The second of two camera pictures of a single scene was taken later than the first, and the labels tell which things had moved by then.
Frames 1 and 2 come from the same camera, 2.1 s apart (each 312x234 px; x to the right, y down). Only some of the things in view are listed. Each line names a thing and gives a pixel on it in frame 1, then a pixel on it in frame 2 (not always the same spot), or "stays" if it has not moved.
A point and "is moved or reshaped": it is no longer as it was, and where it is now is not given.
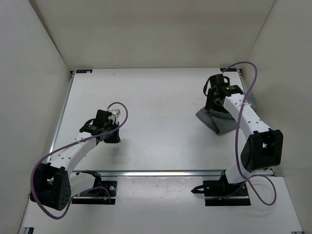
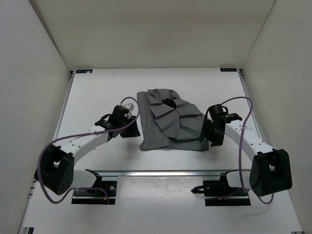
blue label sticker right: (229, 69) stays
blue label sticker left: (84, 70) stays
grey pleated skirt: (219, 122) is moved or reshaped
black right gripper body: (212, 105) to (212, 130)
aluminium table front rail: (158, 173) stays
